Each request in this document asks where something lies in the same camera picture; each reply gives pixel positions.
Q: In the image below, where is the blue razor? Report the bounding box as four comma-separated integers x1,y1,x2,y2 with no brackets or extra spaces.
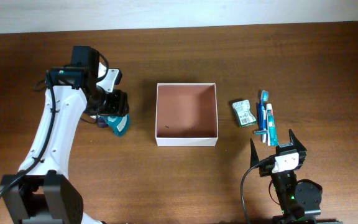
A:
254,103,265,135

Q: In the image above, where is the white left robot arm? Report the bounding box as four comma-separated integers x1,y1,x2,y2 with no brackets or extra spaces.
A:
0,45,130,223

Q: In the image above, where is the pink open box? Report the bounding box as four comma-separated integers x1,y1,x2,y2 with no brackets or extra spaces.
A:
155,83,219,147

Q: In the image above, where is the green white soap packet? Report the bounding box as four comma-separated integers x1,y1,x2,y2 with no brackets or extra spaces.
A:
232,100,257,127

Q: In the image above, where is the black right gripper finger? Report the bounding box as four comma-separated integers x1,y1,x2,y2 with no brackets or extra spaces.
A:
288,129,306,152
250,138,260,168

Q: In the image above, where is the blue mouthwash bottle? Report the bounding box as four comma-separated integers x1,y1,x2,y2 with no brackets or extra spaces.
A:
105,114,130,137

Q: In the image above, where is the blue white toothbrush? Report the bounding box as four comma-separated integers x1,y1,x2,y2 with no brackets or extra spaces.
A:
260,90,269,143

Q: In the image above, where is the green white toothpaste tube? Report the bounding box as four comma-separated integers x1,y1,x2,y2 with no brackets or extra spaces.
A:
266,103,278,146

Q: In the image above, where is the clear gel bottle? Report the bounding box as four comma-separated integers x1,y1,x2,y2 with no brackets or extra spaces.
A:
95,116,108,128

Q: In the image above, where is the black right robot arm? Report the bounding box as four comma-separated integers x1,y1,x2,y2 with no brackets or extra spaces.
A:
241,130,340,224

